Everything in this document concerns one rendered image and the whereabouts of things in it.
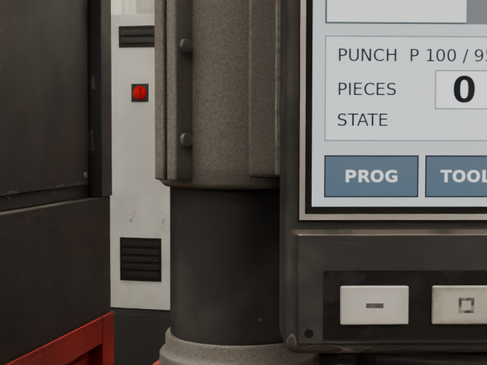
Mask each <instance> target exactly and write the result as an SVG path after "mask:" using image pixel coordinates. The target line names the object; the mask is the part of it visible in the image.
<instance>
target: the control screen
mask: <svg viewBox="0 0 487 365"><path fill-rule="evenodd" d="M435 70H487V0H313V38H312V206H487V109H435Z"/></svg>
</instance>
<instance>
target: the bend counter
mask: <svg viewBox="0 0 487 365"><path fill-rule="evenodd" d="M435 109H487V70H435Z"/></svg>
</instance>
